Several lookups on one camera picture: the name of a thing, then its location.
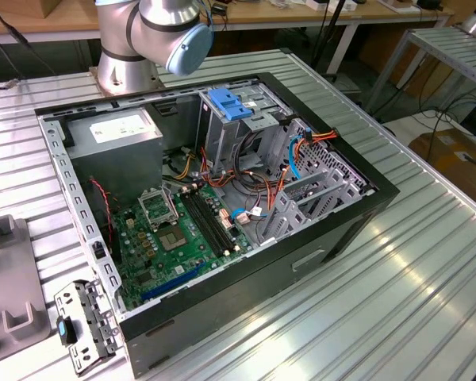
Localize long blue data wire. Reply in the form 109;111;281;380
286;127;315;180

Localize orange power wire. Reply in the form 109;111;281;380
296;128;340;147

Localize grey metal disk bay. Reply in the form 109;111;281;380
257;117;378;247

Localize black RAM slot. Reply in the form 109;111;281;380
181;193;225;257
196;188;240;252
186;191;229;256
191;190;234;254

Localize grey metal drive cage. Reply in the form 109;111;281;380
196;81;295;178

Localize CPU socket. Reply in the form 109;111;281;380
154;225;192;254

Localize metal socket cover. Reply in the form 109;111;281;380
137;188;181;232

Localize black open PC case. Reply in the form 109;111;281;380
34;71;401;380

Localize green motherboard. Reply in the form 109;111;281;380
113;184;255;313

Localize blue expansion slot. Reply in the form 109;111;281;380
140;263;205;302

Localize grey power supply unit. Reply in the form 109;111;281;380
65;106;166;204

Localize black case fan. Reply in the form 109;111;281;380
87;178;122;266

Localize large cardboard box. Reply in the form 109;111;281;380
408;129;476;207

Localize wooden top desk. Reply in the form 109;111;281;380
200;0;455;76
0;0;104;45

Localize grey parts rack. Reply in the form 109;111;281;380
0;214;52;366

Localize metal slat table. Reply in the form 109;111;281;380
364;25;476;116

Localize red orange wire bundle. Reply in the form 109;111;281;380
200;146;291;212

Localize blue wire with white connector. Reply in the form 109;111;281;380
229;206;269;226

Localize black cable bundle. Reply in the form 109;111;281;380
232;129;275;188

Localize yellow black power wires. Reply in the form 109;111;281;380
173;146;202;180

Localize blue plastic drive bracket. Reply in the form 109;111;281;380
208;87;255;123

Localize red black twisted wire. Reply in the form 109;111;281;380
89;178;116;244

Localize grey metal card bracket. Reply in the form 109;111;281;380
53;279;121;377

